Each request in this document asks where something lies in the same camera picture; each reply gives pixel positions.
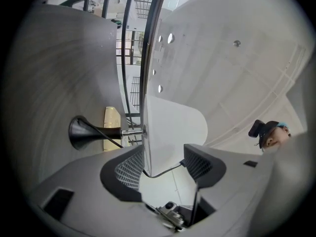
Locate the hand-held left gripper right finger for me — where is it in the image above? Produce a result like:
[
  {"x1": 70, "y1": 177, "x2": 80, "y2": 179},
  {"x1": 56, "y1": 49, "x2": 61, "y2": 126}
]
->
[{"x1": 183, "y1": 143, "x2": 280, "y2": 235}]

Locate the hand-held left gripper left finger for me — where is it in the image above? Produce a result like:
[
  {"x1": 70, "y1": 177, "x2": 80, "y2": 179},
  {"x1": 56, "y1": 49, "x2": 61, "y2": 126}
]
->
[{"x1": 33, "y1": 144, "x2": 174, "y2": 237}]

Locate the white-shaded black table lamp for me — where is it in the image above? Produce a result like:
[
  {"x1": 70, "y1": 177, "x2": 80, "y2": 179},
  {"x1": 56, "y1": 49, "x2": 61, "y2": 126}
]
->
[{"x1": 68, "y1": 94, "x2": 208, "y2": 179}]

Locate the person's head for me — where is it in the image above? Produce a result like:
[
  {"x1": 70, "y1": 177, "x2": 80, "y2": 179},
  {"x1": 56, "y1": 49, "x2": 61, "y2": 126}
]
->
[{"x1": 259, "y1": 121, "x2": 292, "y2": 155}]

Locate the cream hardcover book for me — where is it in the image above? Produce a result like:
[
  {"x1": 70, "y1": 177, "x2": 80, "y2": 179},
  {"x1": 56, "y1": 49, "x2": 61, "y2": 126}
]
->
[{"x1": 102, "y1": 106, "x2": 121, "y2": 153}]

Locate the curved black metal railing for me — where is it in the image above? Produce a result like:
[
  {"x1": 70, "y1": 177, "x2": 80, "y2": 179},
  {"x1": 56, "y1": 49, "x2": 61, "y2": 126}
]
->
[{"x1": 59, "y1": 0, "x2": 171, "y2": 130}]

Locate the black head-mounted camera rig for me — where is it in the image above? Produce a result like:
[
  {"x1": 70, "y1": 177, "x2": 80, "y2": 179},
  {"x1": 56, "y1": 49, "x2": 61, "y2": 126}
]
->
[{"x1": 248, "y1": 119, "x2": 279, "y2": 149}]

